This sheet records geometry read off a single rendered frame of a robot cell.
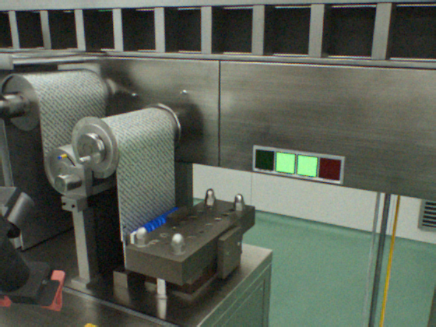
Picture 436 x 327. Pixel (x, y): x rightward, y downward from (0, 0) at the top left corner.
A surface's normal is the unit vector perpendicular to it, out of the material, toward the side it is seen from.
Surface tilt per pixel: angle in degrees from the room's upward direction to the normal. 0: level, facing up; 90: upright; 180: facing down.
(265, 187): 90
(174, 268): 90
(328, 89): 90
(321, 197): 90
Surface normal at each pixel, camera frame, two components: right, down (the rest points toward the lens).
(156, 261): -0.47, 0.29
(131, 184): 0.88, 0.17
